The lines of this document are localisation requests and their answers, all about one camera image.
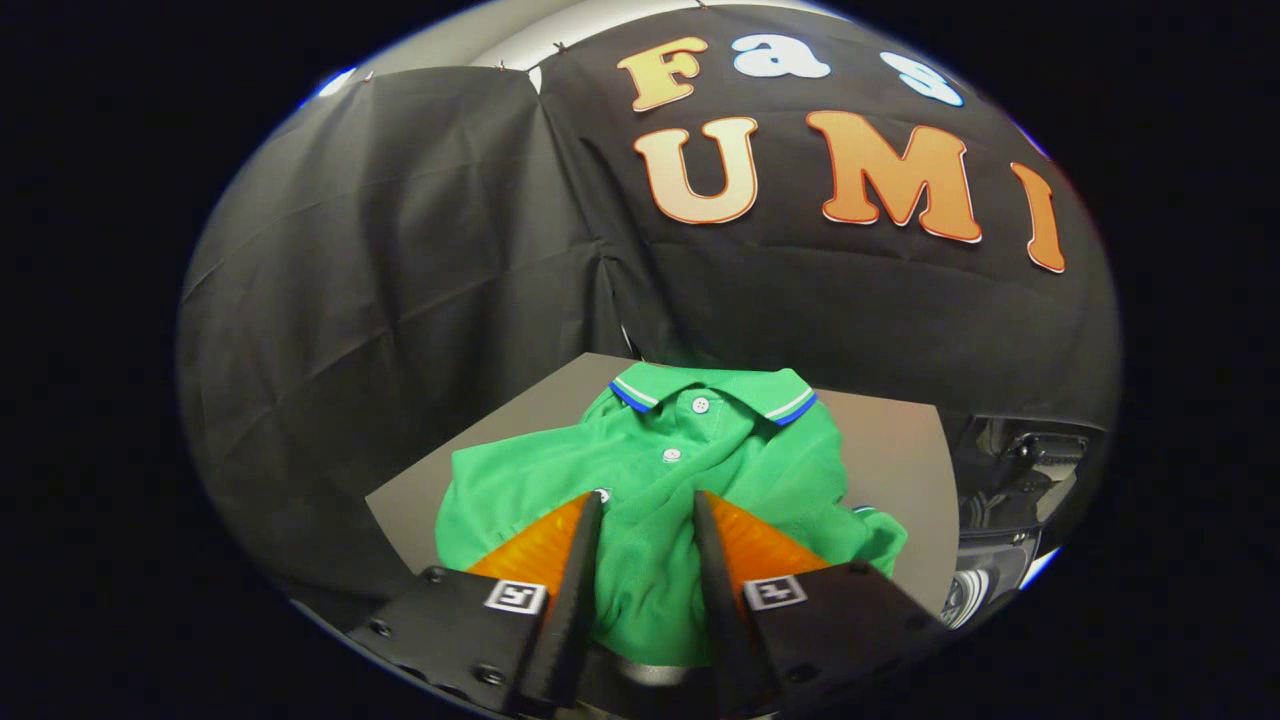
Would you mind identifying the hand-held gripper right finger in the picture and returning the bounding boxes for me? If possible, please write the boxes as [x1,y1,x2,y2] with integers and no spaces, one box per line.
[694,490,949,717]

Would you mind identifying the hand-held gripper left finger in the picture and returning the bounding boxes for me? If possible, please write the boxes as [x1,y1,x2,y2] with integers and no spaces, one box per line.
[348,490,605,717]

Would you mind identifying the green polo shirt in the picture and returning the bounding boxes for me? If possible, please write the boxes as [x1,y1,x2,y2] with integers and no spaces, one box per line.
[435,362,909,669]

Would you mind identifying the dark glass washing machine lid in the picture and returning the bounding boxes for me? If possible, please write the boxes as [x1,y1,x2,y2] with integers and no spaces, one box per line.
[950,415,1109,543]

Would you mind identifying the grey side table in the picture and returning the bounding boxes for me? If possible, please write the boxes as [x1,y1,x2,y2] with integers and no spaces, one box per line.
[365,352,961,621]

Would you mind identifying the black backdrop cloth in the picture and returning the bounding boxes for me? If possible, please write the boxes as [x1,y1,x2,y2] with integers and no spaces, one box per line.
[178,5,1121,601]

